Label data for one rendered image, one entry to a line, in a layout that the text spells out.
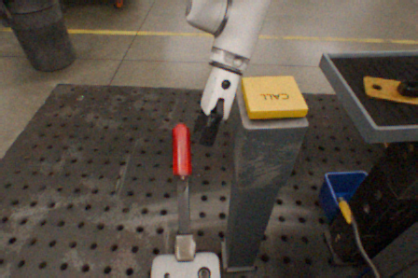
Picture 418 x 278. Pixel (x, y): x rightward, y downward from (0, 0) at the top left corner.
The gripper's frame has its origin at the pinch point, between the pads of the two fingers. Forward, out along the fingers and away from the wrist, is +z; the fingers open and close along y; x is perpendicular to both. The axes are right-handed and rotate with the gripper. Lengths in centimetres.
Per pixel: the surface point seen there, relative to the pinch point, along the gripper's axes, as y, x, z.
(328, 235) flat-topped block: -11.3, -34.1, 12.9
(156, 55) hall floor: 218, 16, 2
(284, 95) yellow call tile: -31.4, 0.7, -15.7
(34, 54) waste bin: 201, 112, 31
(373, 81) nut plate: -31.2, -8.7, -20.1
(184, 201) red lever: -34.2, 8.0, -2.6
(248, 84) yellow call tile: -29.0, 4.0, -15.5
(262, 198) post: -26.1, -5.0, -0.7
